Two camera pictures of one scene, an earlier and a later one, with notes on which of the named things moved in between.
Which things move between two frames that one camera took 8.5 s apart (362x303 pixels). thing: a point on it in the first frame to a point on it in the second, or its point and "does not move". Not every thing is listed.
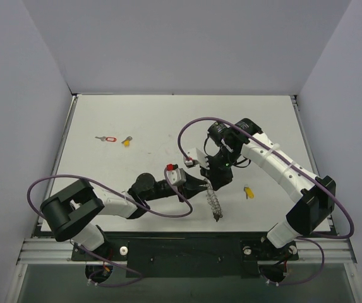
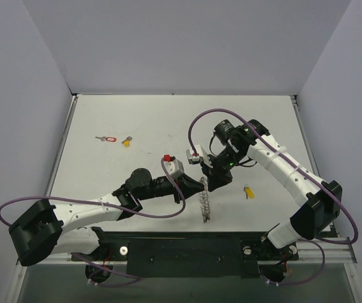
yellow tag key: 249,192 does not move
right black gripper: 214,168 does not move
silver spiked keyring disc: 213,201 to 205,202
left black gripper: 182,190 does not move
